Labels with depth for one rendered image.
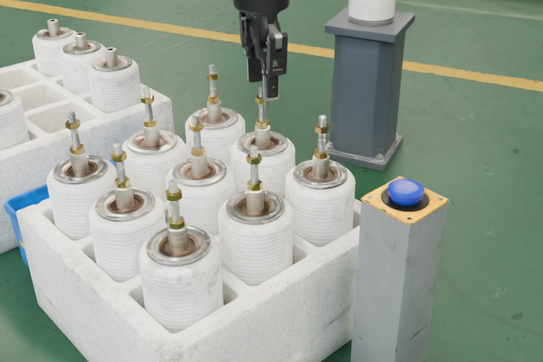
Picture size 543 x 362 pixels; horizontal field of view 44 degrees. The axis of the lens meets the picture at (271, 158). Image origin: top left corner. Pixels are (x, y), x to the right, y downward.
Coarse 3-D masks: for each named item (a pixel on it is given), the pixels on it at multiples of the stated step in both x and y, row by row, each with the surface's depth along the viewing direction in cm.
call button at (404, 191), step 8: (392, 184) 75; (400, 184) 75; (408, 184) 75; (416, 184) 75; (392, 192) 74; (400, 192) 73; (408, 192) 73; (416, 192) 73; (400, 200) 73; (408, 200) 73; (416, 200) 73
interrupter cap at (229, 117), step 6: (204, 108) 110; (222, 108) 110; (228, 108) 110; (204, 114) 108; (222, 114) 108; (228, 114) 108; (234, 114) 108; (204, 120) 107; (222, 120) 107; (228, 120) 106; (234, 120) 106; (204, 126) 104; (210, 126) 104; (216, 126) 104; (222, 126) 104; (228, 126) 105
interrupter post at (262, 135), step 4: (256, 128) 98; (260, 128) 98; (264, 128) 98; (268, 128) 98; (256, 132) 98; (260, 132) 98; (264, 132) 98; (268, 132) 98; (256, 136) 98; (260, 136) 98; (264, 136) 98; (268, 136) 98; (256, 140) 99; (260, 140) 98; (264, 140) 98; (268, 140) 99; (256, 144) 99; (260, 144) 99; (264, 144) 99; (268, 144) 99
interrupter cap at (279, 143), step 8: (248, 136) 102; (272, 136) 101; (280, 136) 101; (240, 144) 99; (248, 144) 99; (272, 144) 100; (280, 144) 99; (248, 152) 97; (264, 152) 97; (272, 152) 97; (280, 152) 97
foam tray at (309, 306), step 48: (48, 240) 91; (336, 240) 91; (48, 288) 98; (96, 288) 83; (240, 288) 82; (288, 288) 83; (336, 288) 91; (96, 336) 89; (144, 336) 76; (192, 336) 76; (240, 336) 80; (288, 336) 87; (336, 336) 96
